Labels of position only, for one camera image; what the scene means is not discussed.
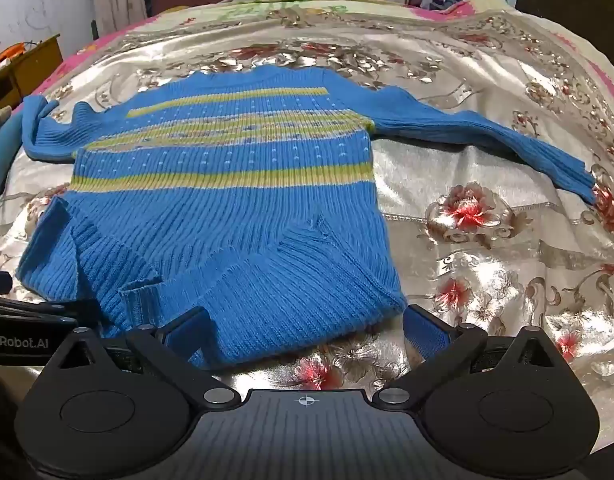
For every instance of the wooden desk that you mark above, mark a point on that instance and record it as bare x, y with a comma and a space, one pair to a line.
32, 70

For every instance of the blue striped knit sweater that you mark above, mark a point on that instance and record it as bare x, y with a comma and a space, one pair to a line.
227, 210

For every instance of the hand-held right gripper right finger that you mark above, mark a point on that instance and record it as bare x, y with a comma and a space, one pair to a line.
427, 330

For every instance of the dark bulky object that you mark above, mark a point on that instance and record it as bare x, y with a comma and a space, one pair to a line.
577, 0

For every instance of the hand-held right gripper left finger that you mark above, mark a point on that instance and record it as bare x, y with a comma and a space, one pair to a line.
186, 327

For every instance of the teal cloth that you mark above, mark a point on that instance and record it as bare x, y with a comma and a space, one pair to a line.
7, 160

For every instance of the orange and pink clutter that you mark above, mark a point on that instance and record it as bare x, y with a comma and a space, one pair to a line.
9, 52

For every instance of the cream and pink floral quilt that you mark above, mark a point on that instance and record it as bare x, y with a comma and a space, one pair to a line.
187, 10

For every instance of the silver floral satin bedspread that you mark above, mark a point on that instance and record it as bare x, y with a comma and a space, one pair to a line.
462, 270

